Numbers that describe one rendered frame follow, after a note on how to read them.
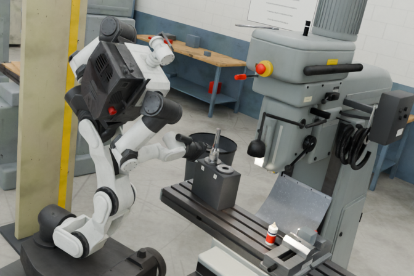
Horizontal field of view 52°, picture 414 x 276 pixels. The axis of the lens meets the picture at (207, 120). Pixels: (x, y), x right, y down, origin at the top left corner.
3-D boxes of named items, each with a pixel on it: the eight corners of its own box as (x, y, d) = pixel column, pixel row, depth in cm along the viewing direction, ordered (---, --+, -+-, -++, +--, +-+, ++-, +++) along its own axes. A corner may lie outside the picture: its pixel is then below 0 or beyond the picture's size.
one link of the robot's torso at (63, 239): (50, 246, 219) (52, 224, 215) (81, 230, 236) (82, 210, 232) (79, 264, 210) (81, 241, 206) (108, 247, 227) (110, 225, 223)
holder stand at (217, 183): (217, 211, 212) (224, 175, 205) (190, 191, 227) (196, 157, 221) (234, 206, 219) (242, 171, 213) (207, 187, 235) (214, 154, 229)
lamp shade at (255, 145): (244, 153, 170) (247, 139, 168) (250, 149, 176) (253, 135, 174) (260, 159, 167) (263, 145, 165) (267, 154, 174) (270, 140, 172)
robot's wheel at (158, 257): (130, 274, 241) (135, 244, 235) (137, 270, 246) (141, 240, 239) (158, 291, 232) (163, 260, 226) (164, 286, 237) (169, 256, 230)
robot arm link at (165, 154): (184, 158, 197) (159, 165, 190) (175, 143, 202) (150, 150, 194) (188, 148, 193) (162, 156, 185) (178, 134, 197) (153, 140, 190)
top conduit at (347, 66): (310, 76, 151) (312, 67, 150) (300, 73, 153) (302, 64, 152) (361, 72, 184) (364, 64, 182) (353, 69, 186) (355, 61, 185)
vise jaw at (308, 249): (305, 259, 173) (308, 251, 172) (281, 244, 181) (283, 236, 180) (313, 254, 177) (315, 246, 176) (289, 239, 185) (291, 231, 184)
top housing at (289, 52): (294, 85, 152) (305, 41, 147) (238, 67, 168) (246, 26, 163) (350, 79, 186) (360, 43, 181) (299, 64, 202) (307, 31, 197)
